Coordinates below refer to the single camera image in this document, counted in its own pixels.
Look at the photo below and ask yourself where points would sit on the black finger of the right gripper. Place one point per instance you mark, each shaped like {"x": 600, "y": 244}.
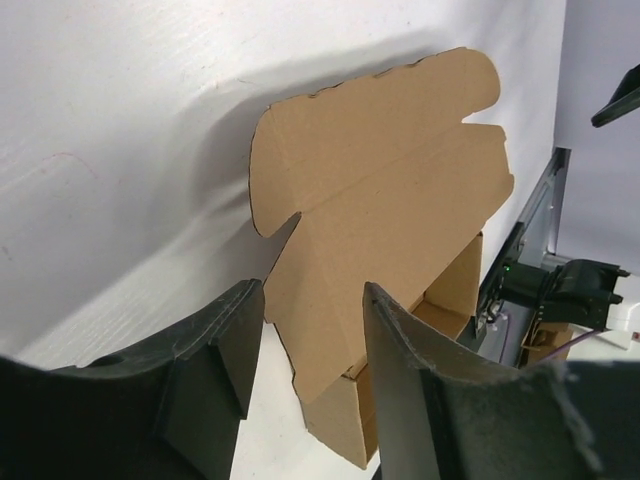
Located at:
{"x": 624, "y": 100}

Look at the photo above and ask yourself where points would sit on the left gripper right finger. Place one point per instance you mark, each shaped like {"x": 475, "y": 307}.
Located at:
{"x": 444, "y": 412}

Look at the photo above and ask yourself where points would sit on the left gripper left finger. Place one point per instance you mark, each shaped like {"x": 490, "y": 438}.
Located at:
{"x": 166, "y": 407}

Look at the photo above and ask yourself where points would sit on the cardboard box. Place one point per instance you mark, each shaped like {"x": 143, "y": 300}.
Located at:
{"x": 385, "y": 180}

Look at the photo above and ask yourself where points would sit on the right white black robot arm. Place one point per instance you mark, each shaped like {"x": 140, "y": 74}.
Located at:
{"x": 528, "y": 273}

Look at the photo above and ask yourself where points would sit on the aluminium table frame rail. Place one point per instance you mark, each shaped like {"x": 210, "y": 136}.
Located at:
{"x": 533, "y": 239}

